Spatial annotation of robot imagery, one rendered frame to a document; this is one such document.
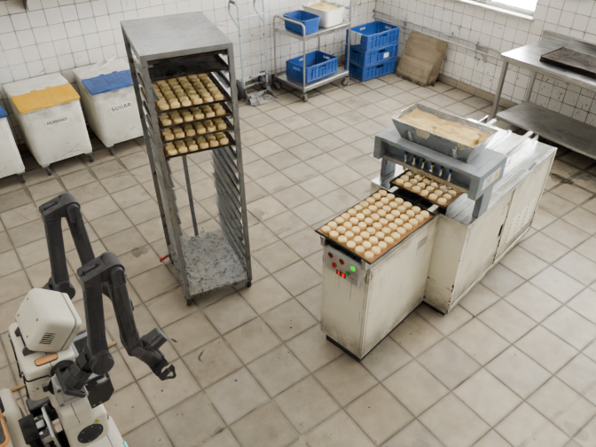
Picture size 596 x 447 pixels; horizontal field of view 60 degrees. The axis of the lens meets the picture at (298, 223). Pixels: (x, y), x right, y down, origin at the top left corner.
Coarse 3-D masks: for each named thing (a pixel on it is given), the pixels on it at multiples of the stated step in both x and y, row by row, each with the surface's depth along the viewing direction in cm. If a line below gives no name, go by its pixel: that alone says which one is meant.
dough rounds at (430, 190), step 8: (400, 176) 336; (408, 176) 333; (416, 176) 332; (424, 176) 334; (400, 184) 328; (408, 184) 325; (416, 184) 329; (424, 184) 325; (432, 184) 325; (440, 184) 328; (416, 192) 322; (424, 192) 318; (432, 192) 321; (440, 192) 318; (448, 192) 318; (456, 192) 318; (432, 200) 315; (440, 200) 311; (448, 200) 314
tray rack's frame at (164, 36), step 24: (144, 24) 296; (168, 24) 296; (192, 24) 295; (144, 48) 264; (168, 48) 264; (192, 48) 264; (216, 48) 268; (144, 120) 338; (192, 216) 399; (168, 240) 399; (192, 240) 405; (216, 240) 405; (192, 264) 383; (216, 264) 383; (192, 288) 363; (216, 288) 364
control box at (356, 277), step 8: (328, 248) 289; (328, 256) 292; (336, 256) 286; (344, 256) 284; (328, 264) 295; (336, 264) 289; (344, 264) 284; (352, 264) 280; (360, 264) 279; (336, 272) 293; (344, 272) 288; (352, 272) 283; (360, 272) 280; (352, 280) 286; (360, 280) 284
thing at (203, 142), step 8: (208, 136) 312; (216, 136) 315; (224, 136) 311; (168, 144) 304; (176, 144) 303; (184, 144) 307; (192, 144) 304; (200, 144) 303; (208, 144) 307; (216, 144) 304; (224, 144) 306; (168, 152) 296; (176, 152) 298; (184, 152) 298
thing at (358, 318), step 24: (408, 240) 297; (432, 240) 324; (384, 264) 286; (408, 264) 312; (336, 288) 305; (360, 288) 289; (384, 288) 301; (408, 288) 329; (336, 312) 317; (360, 312) 299; (384, 312) 317; (408, 312) 349; (336, 336) 329; (360, 336) 310; (384, 336) 335; (360, 360) 330
